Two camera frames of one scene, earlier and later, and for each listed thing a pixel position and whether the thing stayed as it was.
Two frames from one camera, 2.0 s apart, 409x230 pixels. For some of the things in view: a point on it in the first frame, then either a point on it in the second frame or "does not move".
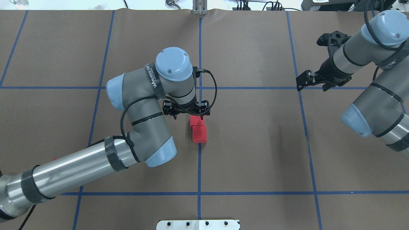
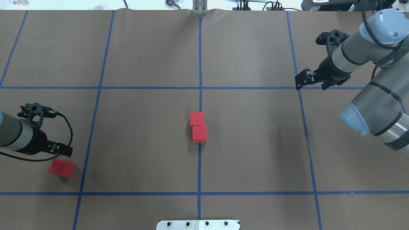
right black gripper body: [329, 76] does not move
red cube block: [195, 120] does not move
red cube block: [199, 134] does not move
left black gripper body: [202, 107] to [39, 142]
